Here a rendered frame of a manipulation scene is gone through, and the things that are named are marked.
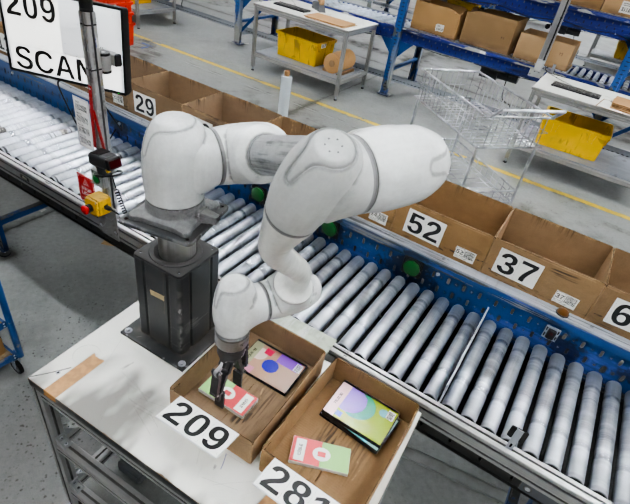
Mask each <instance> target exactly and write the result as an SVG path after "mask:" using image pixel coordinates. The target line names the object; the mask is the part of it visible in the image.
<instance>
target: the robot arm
mask: <svg viewBox="0 0 630 504"><path fill-rule="evenodd" d="M450 165H451V158H450V152H449V149H448V147H447V145H446V144H445V142H444V140H443V139H442V137H441V136H439V135H438V134H437V133H435V132H433V131H431V130H429V129H427V128H424V127H422V126H418V125H379V126H372V127H366V128H360V129H355V130H352V131H350V132H348V133H346V132H344V131H342V130H340V129H337V128H331V127H327V128H321V129H318V130H316V131H314V132H312V133H310V134H309V135H307V136H305V135H286V133H285V132H284V131H283V130H282V129H280V128H279V127H277V126H275V125H273V124H271V123H268V122H243V123H233V124H226V125H220V126H216V127H210V128H206V127H204V125H203V124H202V123H201V122H200V121H199V120H198V119H197V118H196V117H194V116H192V115H190V114H187V113H184V112H180V111H168V112H163V113H160V114H158V115H157V116H155V117H154V119H152V120H151V121H150V123H149V124H148V126H147V129H146V131H145V134H144V137H143V142H142V148H141V171H142V180H143V186H144V191H145V202H144V203H143V204H142V205H141V206H139V207H138V208H136V209H134V210H132V211H130V212H129V219H130V220H133V221H140V222H144V223H146V224H149V225H152V226H155V227H158V228H161V229H164V230H167V231H170V232H173V233H175V234H177V235H178V236H180V237H182V238H188V237H190V236H191V235H192V233H193V231H194V230H195V229H196V228H197V227H198V226H199V225H200V224H201V223H204V224H211V225H217V224H218V223H219V221H220V215H219V214H217V213H215V211H217V210H219V208H220V204H219V202H218V201H215V200H209V199H205V196H204V194H205V193H206V192H208V191H209V190H211V189H213V188H215V187H216V186H220V185H232V184H266V183H270V182H271V184H270V187H269V191H268V195H267V199H266V201H265V205H264V211H263V219H262V224H261V229H260V233H259V239H258V249H259V253H260V256H261V258H262V259H263V261H264V262H265V263H266V264H267V265H268V266H270V267H271V268H273V269H274V270H276V271H278V272H276V273H274V274H272V275H270V276H268V278H267V279H265V280H263V281H260V282H257V283H253V282H252V281H251V280H250V279H249V278H248V277H247V276H245V275H243V274H240V273H231V274H228V275H226V276H224V277H223V278H221V279H220V281H219V282H218V284H217V287H216V289H215V293H214V298H213V305H212V317H213V322H214V325H215V328H214V330H215V344H216V346H217V354H218V356H219V358H220V360H219V363H218V364H219V366H218V367H217V368H216V369H214V368H213V369H212V370H211V374H212V378H211V385H210V392H209V394H210V395H212V396H213V397H215V404H216V405H217V406H219V407H220V408H222V409H223V408H224V404H225V391H224V387H225V384H226V381H227V378H228V375H229V374H231V371H232V368H233V366H235V368H236V369H237V370H236V369H234V370H233V383H234V384H235V385H237V386H239V387H240V388H242V379H243V373H244V374H245V373H246V371H247V370H245V369H244V367H247V366H248V348H249V344H248V342H249V333H250V329H252V328H253V327H255V326H256V325H258V324H260V323H262V322H264V321H267V320H271V319H278V318H282V317H286V316H290V315H293V314H296V313H299V312H301V311H304V310H306V309H308V308H310V307H311V306H313V305H314V304H315V303H316V302H317V301H318V300H319V298H320V296H321V292H322V286H321V283H320V281H319V279H318V278H317V276H316V275H314V274H313V273H312V271H311V267H310V265H309V264H308V262H307V261H306V260H305V259H304V258H303V257H302V256H301V255H300V254H299V253H298V252H296V251H295V250H294V249H293V248H294V247H295V246H296V245H298V244H299V243H300V242H302V241H303V240H304V239H306V238H307V237H309V236H310V235H312V234H313V233H314V232H315V231H316V229H317V228H318V227H319V226H321V225H322V224H323V223H331V222H334V221H337V220H341V219H344V218H348V217H351V216H356V215H360V214H366V213H379V212H385V211H390V210H394V209H398V208H402V207H405V206H408V205H411V204H414V203H417V202H420V201H422V200H424V199H426V198H427V197H429V196H430V195H432V194H433V193H434V192H435V191H436V190H438V189H439V188H440V187H441V186H442V184H443V183H444V182H445V180H446V178H447V175H448V173H449V170H450Z"/></svg>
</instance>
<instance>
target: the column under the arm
mask: <svg viewBox="0 0 630 504"><path fill-rule="evenodd" d="M134 263H135V273H136V283H137V293H138V302H139V314H140V317H139V318H138V319H136V320H135V321H134V322H132V323H131V324H130V325H128V326H127V327H125V328H124V329H123V330H121V331H120V333H121V334H122V335H124V336H126V337H127V338H129V339H130V340H132V341H134V342H135V343H137V344H138V345H140V346H142V347H143V348H145V349H146V350H148V351H149V352H151V353H153V354H154V355H156V356H157V357H159V358H161V359H162V360H164V361H165V362H167V363H169V364H170V365H172V366H173V367H175V368H176V369H178V370H180V371H181V372H183V371H184V370H185V369H186V368H188V367H189V366H190V365H191V364H192V363H193V362H194V361H195V360H196V359H197V358H198V357H199V356H201V355H202V354H203V353H204V352H205V351H206V350H207V349H208V348H209V347H210V346H211V345H213V344H214V343H215V330H214V328H215V325H214V322H213V317H212V305H213V298H214V293H215V289H216V287H217V284H218V267H219V249H218V248H217V247H215V246H213V245H211V244H209V243H207V242H205V241H203V240H201V239H199V240H198V241H197V242H196V253H195V255H194V256H193V257H192V258H190V259H189V260H187V261H184V262H178V263H173V262H169V261H166V260H164V259H162V258H161V257H160V255H159V250H158V237H157V238H156V239H154V240H152V241H151V242H149V243H147V244H146V245H144V246H142V247H141V248H139V249H137V250H136V251H135V252H134Z"/></svg>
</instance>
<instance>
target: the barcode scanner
mask: <svg viewBox="0 0 630 504"><path fill-rule="evenodd" d="M88 159H89V162H90V164H91V165H94V166H96V169H97V172H98V173H97V174H95V177H99V178H105V175H112V174H113V173H112V172H111V171H112V170H114V169H117V168H120V167H122V163H121V158H120V156H118V155H116V154H115V153H112V152H110V151H109V150H106V149H103V148H100V149H97V150H94V151H91V152H90V153H88Z"/></svg>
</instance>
